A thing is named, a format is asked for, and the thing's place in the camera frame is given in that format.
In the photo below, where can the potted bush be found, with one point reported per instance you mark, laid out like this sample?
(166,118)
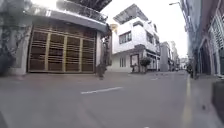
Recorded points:
(145,62)

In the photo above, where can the white multi-storey building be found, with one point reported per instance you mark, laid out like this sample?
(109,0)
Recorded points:
(133,36)

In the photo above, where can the distant row of buildings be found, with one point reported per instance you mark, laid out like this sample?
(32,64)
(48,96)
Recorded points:
(166,56)

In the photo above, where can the street lamp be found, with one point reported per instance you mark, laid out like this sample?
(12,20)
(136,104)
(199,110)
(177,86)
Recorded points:
(174,3)

